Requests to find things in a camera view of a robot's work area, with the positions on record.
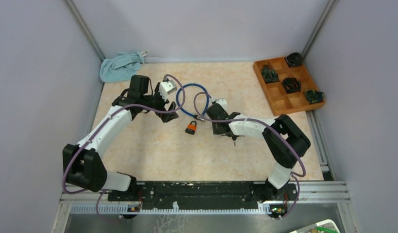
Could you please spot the blue cable lock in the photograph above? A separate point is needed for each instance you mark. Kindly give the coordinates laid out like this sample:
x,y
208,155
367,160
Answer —
x,y
189,101

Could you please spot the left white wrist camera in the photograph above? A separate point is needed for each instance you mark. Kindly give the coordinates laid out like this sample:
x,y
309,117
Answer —
x,y
167,87

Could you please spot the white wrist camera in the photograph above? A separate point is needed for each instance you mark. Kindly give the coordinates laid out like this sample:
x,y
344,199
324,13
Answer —
x,y
167,87
222,102

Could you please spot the orange black padlock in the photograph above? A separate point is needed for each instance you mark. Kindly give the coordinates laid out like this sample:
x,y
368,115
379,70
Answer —
x,y
191,128

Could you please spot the dark green object right tray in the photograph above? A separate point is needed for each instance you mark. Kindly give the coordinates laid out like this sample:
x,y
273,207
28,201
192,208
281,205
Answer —
x,y
313,96

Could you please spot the light blue towel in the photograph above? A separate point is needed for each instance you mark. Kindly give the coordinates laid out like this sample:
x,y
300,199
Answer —
x,y
122,67

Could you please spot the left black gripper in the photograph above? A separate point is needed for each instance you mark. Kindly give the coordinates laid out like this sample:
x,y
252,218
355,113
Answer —
x,y
167,116

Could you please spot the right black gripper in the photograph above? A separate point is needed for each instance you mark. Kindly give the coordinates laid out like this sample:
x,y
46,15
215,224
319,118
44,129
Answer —
x,y
216,131

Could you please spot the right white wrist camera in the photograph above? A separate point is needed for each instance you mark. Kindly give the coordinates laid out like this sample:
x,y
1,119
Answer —
x,y
222,102

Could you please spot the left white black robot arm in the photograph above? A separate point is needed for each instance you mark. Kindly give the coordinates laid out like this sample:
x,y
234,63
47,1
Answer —
x,y
82,162

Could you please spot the dark object top tray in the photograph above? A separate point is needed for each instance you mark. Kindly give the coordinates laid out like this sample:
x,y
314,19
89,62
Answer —
x,y
294,60

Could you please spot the dark object centre tray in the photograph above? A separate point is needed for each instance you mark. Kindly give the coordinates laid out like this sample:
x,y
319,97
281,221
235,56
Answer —
x,y
291,85

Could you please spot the dark green object tray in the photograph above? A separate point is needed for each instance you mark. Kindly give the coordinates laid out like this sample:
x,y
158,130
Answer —
x,y
313,96
269,75

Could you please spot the black key bunch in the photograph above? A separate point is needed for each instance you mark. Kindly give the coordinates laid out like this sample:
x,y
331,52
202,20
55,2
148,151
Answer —
x,y
233,137

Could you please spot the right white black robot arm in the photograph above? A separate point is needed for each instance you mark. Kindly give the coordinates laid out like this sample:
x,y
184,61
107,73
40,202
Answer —
x,y
285,140

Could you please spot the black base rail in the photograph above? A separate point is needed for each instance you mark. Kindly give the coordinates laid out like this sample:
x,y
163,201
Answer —
x,y
231,195

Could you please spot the wooden compartment tray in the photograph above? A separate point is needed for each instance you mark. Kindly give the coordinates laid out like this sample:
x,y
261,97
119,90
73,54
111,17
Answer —
x,y
279,101

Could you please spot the dark green object left tray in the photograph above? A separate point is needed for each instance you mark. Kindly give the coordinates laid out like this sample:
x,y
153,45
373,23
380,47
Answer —
x,y
269,75

